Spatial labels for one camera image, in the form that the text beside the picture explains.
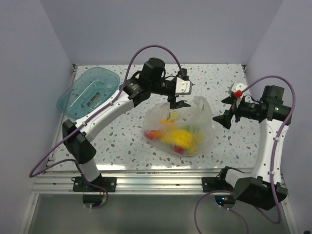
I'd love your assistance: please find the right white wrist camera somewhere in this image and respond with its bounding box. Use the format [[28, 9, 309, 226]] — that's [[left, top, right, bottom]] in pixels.
[[229, 82, 247, 98]]

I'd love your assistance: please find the clear plastic bag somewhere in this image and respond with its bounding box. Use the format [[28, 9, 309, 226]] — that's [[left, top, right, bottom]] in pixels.
[[142, 96, 215, 157]]

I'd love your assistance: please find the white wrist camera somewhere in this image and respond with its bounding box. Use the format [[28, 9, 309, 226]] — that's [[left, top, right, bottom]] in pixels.
[[229, 82, 247, 98], [175, 78, 193, 96]]

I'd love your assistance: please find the yellow fake banana bunch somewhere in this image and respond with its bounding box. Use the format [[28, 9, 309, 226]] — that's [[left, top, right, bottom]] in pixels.
[[159, 129, 197, 150]]

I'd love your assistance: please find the blue plastic fruit tray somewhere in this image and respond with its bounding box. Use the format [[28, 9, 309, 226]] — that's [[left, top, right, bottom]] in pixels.
[[57, 67, 120, 120]]

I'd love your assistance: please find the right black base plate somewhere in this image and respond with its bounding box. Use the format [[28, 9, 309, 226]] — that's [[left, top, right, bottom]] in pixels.
[[201, 177, 233, 193]]

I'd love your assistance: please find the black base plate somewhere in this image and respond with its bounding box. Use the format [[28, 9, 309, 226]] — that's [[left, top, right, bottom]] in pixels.
[[71, 176, 117, 192], [201, 177, 233, 193]]

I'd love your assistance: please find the aluminium mounting rail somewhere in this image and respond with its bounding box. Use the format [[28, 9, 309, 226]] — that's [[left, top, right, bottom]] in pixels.
[[31, 168, 221, 195]]

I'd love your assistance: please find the red orange fake mango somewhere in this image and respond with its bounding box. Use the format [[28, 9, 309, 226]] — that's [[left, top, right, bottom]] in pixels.
[[144, 130, 162, 140]]

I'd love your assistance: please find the red fake apple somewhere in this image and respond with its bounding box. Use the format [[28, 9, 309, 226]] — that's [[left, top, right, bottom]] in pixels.
[[173, 146, 186, 155]]

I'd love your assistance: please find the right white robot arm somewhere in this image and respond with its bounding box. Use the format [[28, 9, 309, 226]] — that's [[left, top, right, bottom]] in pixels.
[[213, 83, 291, 210]]

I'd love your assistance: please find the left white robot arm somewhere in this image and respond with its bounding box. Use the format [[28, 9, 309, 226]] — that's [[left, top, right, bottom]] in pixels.
[[62, 58, 192, 192]]

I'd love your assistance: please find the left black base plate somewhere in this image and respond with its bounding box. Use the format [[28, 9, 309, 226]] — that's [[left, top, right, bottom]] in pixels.
[[71, 176, 117, 192]]

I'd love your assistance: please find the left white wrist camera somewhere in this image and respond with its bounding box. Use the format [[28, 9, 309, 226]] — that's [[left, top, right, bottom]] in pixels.
[[175, 78, 193, 96]]

